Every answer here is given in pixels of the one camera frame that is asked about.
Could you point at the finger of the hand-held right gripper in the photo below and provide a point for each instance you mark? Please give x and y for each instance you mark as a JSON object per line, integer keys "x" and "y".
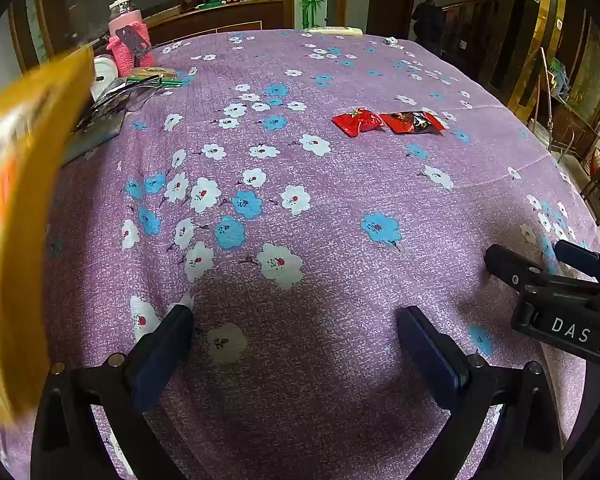
{"x": 510, "y": 265}
{"x": 585, "y": 262}

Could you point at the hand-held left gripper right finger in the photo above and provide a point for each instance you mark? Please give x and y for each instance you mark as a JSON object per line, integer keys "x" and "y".
{"x": 430, "y": 355}

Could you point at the red black snack packet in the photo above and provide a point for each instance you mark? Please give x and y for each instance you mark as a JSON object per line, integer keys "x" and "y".
{"x": 412, "y": 122}

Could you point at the clear plastic bag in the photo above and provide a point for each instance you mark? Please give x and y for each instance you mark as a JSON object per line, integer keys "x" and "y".
{"x": 105, "y": 115}

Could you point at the wooden counter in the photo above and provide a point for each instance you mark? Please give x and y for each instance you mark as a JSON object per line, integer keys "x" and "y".
{"x": 220, "y": 17}

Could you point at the green snack packet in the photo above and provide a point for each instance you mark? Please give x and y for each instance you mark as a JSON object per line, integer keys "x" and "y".
{"x": 170, "y": 82}

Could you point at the purple floral tablecloth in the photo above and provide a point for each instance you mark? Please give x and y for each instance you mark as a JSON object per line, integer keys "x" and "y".
{"x": 330, "y": 260}

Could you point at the dark hang tag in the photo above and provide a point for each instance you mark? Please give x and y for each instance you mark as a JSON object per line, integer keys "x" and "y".
{"x": 135, "y": 42}

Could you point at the red cartoon snack packet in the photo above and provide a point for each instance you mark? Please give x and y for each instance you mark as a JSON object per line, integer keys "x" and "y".
{"x": 357, "y": 122}

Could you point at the white remote control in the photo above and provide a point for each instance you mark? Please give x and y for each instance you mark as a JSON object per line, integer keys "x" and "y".
{"x": 334, "y": 31}

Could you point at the white round container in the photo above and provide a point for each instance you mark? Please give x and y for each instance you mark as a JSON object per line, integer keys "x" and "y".
{"x": 104, "y": 77}

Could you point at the wooden stair railing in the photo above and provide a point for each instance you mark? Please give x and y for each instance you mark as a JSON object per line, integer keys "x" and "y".
{"x": 470, "y": 35}

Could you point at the pink knit-covered glass jar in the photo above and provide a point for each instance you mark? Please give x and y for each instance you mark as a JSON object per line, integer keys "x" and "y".
{"x": 125, "y": 20}

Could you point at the yellow snack box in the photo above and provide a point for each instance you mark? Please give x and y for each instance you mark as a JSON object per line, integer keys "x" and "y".
{"x": 25, "y": 210}

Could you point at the tan biscuit packet green label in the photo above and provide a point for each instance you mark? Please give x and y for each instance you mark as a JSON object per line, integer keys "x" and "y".
{"x": 150, "y": 73}

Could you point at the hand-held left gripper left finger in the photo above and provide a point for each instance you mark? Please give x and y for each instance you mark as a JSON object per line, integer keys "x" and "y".
{"x": 160, "y": 357}

